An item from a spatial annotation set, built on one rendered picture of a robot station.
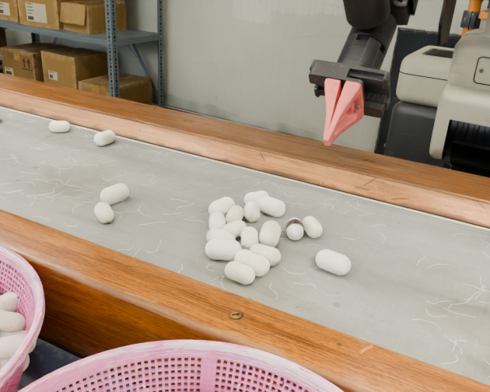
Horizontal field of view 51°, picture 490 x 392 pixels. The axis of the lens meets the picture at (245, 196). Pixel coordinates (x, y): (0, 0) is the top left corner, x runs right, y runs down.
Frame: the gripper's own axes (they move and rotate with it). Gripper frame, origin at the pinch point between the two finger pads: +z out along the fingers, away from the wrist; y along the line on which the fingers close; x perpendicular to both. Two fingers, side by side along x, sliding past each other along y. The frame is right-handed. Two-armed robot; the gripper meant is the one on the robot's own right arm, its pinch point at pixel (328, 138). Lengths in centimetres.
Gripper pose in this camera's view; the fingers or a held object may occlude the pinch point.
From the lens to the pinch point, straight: 66.3
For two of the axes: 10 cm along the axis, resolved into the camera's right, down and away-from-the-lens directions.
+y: 8.9, 2.6, -3.9
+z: -3.9, 8.6, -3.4
